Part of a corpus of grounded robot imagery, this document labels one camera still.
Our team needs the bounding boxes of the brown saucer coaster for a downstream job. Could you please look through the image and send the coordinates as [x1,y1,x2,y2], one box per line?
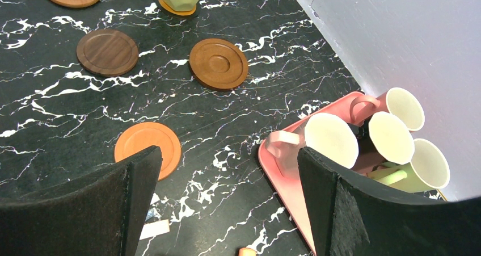
[189,38,248,91]

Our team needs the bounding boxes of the pink mug front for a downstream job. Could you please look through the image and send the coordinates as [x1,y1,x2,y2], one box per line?
[265,112,359,179]

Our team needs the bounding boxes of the dark brown mug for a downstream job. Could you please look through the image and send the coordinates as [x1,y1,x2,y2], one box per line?
[347,111,416,174]

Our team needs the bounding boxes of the pink mug rear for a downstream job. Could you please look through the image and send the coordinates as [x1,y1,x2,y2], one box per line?
[349,87,425,132]

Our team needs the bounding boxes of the dark brown coaster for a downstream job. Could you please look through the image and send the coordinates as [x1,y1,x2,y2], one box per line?
[76,29,139,77]

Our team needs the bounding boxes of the pink mug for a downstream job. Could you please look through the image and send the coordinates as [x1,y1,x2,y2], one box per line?
[349,87,425,132]
[265,112,359,179]

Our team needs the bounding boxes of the green mug rear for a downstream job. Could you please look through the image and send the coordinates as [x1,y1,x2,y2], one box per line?
[366,138,450,193]

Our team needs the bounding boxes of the small orange coaster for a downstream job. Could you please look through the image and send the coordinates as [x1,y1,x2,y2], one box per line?
[157,0,198,18]

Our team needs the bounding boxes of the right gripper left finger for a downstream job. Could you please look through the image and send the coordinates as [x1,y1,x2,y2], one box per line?
[1,145,162,255]

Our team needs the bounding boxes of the pink tray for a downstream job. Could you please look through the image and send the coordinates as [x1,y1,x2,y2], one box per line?
[258,91,363,254]

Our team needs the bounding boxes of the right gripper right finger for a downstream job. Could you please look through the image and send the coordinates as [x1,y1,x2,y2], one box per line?
[297,147,480,255]

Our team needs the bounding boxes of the light orange coaster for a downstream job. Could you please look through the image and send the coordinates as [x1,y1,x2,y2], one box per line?
[114,122,182,181]

